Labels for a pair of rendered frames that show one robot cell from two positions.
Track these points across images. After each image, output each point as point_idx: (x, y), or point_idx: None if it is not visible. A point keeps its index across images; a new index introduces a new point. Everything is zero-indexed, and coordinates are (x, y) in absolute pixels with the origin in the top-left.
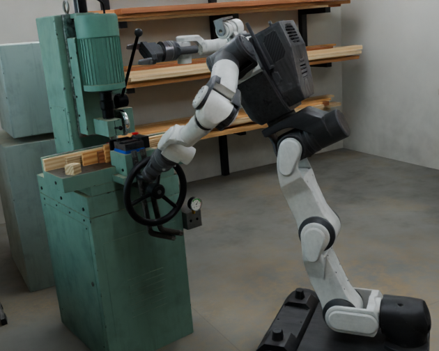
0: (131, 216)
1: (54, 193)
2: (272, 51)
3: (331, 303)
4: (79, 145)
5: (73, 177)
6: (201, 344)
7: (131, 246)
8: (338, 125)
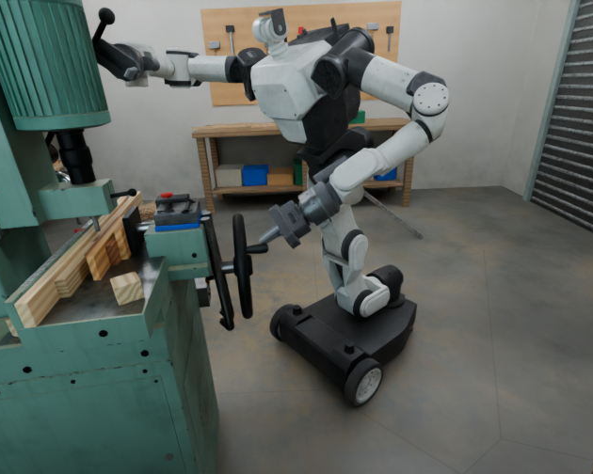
0: (248, 313)
1: None
2: None
3: (360, 297)
4: None
5: (149, 301)
6: (245, 416)
7: (192, 363)
8: (372, 140)
